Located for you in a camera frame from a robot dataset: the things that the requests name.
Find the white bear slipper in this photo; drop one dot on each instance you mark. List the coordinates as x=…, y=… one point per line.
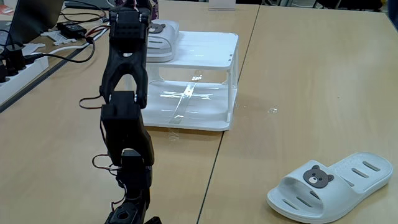
x=163, y=43
x=342, y=193

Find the white two-tier box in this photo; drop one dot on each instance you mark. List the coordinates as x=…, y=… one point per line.
x=202, y=49

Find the purple can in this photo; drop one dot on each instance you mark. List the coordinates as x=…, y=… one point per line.
x=155, y=11

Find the black power adapter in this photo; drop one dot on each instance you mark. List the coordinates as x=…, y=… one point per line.
x=72, y=29

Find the white plastic part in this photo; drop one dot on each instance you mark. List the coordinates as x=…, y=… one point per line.
x=32, y=48
x=57, y=37

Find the dark laptop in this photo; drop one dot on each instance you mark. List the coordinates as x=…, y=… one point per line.
x=34, y=18

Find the orange item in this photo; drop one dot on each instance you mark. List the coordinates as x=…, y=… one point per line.
x=5, y=10

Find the white power strip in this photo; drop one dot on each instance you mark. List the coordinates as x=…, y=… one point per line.
x=25, y=74

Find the black plug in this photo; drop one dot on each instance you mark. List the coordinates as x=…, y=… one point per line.
x=14, y=59

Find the clear tape scrap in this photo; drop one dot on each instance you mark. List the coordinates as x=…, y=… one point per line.
x=272, y=110

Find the black chair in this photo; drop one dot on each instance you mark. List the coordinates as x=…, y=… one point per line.
x=348, y=3

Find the person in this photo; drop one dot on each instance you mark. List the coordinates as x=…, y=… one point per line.
x=393, y=11

